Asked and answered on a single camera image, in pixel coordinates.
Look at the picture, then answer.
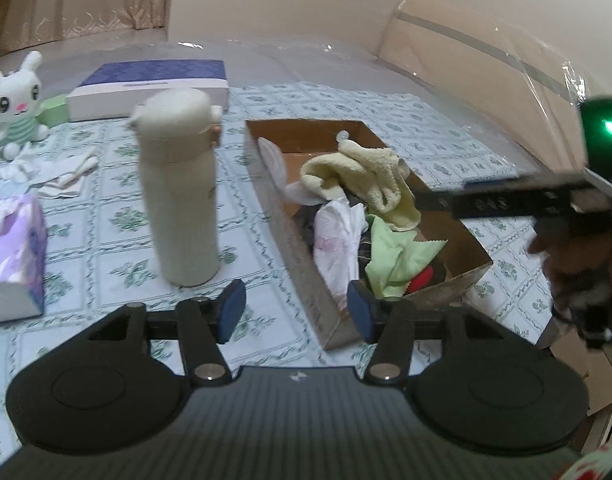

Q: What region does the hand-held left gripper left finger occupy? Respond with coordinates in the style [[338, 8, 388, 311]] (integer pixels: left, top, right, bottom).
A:
[[83, 280, 247, 388]]

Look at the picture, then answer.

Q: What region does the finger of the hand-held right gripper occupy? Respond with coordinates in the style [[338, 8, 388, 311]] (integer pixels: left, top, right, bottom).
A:
[[415, 172, 588, 220]]

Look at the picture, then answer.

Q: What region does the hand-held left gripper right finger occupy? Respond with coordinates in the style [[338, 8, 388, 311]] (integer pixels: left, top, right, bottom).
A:
[[347, 280, 517, 388]]

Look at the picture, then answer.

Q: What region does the light green cleaning cloth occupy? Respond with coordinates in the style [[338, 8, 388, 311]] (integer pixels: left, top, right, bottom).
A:
[[363, 215, 447, 299]]

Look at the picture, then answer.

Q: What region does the black round pad red centre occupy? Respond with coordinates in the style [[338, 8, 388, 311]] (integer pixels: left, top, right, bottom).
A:
[[405, 260, 454, 297]]

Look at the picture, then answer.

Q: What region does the white pink floral cloth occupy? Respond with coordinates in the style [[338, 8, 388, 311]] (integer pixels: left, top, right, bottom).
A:
[[313, 197, 371, 308]]

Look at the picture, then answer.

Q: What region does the brown cardboard box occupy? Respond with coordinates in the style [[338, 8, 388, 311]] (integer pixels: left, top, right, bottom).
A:
[[243, 119, 494, 353]]

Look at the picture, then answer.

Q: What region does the pale yellow towel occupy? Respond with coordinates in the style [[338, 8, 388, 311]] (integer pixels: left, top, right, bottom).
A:
[[300, 140, 423, 233]]

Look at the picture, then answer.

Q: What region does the person's right hand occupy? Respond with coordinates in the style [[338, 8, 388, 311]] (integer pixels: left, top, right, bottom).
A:
[[528, 212, 612, 313]]

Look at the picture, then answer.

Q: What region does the white insulated bottle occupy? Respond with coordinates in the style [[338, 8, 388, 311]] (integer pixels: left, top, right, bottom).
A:
[[130, 88, 225, 287]]

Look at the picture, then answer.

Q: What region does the plastic wrapped headboard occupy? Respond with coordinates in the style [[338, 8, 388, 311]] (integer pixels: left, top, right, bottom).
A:
[[376, 0, 612, 188]]

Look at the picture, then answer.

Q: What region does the clear plastic piece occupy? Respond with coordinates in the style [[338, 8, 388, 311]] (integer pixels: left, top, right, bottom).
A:
[[257, 130, 354, 206]]

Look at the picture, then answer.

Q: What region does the purple white tissue box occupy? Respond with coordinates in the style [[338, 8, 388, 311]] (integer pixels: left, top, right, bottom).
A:
[[0, 192, 49, 327]]

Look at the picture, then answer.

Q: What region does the blue white flat box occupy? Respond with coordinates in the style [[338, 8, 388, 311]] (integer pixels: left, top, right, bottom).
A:
[[66, 59, 231, 122]]

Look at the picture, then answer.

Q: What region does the light green small box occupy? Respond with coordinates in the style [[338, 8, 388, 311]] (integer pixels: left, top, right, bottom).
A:
[[37, 93, 72, 127]]

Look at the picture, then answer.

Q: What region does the red white printed fabric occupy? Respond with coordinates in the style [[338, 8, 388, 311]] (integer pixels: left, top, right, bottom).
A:
[[556, 440, 612, 480]]

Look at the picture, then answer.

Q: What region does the white bunny plush toy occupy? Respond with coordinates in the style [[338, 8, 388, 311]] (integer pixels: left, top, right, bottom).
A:
[[0, 51, 50, 161]]

